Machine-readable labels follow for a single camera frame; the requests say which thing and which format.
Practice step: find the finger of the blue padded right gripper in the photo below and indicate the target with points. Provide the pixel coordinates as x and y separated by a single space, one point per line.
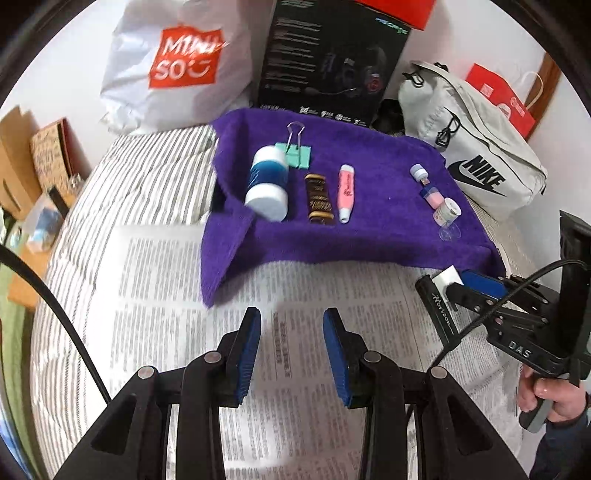
486 285

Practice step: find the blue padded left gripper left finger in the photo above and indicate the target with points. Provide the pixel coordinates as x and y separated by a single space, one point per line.
238 349

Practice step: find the grey Nike bag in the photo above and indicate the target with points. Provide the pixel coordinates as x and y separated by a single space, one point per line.
484 153

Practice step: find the right hand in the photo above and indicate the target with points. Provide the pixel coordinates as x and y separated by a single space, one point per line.
569 401

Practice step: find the mint green binder clip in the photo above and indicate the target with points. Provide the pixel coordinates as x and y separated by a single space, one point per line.
297 154

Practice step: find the clear plastic container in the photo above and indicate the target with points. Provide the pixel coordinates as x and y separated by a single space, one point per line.
43 223

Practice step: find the brown patterned book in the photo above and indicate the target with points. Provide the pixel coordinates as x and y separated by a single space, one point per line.
53 161

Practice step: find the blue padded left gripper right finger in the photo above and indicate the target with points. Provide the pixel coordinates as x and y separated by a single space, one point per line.
345 350

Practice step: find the pink tube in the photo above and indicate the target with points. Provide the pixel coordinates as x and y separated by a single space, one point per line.
346 194

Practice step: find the small white jar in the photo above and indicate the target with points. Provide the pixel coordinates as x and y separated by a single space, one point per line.
447 212

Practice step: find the small clear glass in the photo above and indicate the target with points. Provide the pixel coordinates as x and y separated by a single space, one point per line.
450 232

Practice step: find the black Horizon case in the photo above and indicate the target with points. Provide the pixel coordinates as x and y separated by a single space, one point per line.
439 312

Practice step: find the black headset box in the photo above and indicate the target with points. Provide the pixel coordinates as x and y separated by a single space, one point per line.
331 59

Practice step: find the striped bed sheet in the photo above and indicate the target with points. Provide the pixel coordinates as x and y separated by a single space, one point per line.
156 180

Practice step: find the white Miniso shopping bag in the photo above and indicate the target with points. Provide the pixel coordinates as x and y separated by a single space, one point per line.
176 64

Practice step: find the newspaper sheet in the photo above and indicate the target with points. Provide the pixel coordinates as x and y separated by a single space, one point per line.
292 425

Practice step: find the pink jar blue lid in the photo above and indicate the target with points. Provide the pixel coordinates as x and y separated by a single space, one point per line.
432 196

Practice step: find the white power adapter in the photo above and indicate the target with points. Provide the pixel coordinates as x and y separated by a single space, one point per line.
447 278

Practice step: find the red paper bag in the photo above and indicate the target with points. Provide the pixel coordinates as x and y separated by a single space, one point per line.
501 94

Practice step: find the white and teal bottle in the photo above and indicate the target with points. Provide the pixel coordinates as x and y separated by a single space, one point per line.
266 191

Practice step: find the red box on top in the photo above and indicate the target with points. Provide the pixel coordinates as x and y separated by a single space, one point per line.
415 13

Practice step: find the dark blue sleeve forearm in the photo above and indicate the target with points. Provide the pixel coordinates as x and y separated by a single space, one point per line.
564 451

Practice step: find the purple towel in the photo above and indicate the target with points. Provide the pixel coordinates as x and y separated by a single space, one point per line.
365 196

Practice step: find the cardboard box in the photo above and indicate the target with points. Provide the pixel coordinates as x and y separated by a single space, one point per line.
20 188

